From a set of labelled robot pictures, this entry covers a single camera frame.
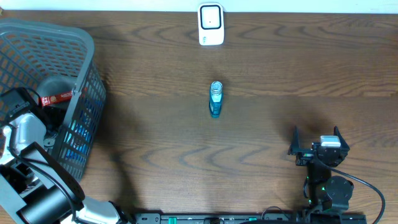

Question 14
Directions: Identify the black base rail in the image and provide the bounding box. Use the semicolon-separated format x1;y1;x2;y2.
134;212;368;224

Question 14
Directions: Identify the white barcode scanner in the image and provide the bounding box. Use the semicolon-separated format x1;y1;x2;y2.
197;2;224;46

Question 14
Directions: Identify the blue Oreo packet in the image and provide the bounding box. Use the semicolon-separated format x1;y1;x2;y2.
63;99;98;165

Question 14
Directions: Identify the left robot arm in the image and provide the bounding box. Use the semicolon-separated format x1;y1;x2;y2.
1;105;135;223

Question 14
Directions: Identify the blue liquid bottle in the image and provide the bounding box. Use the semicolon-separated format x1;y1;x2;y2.
209;81;223;118

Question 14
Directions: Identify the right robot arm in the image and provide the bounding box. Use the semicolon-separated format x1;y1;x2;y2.
288;127;354;213

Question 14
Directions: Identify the grey plastic basket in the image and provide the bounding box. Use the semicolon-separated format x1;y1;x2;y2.
1;19;106;181

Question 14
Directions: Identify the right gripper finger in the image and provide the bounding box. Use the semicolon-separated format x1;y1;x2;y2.
290;126;300;151
333;126;349;150

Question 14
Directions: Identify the red snack stick packet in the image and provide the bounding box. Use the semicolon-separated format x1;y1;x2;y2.
40;91;73;106

